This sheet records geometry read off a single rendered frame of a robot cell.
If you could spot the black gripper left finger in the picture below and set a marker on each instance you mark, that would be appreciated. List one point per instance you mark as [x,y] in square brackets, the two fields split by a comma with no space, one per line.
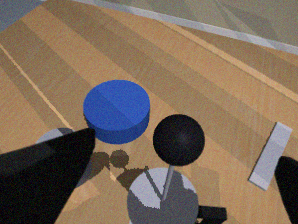
[37,180]

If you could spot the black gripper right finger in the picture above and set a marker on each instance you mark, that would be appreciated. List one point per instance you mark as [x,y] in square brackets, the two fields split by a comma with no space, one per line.
[286,175]

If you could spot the glass french press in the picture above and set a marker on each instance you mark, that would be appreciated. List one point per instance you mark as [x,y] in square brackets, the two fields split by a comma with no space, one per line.
[163,195]

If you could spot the grey cylinder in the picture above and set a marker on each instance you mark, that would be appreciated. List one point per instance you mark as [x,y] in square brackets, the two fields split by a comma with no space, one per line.
[60,132]

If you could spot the grey flat bar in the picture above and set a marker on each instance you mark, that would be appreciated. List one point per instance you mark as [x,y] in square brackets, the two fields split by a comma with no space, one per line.
[265,166]

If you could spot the dark blue cylinder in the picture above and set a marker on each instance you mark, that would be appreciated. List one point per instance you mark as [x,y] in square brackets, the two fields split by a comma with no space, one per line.
[118,111]

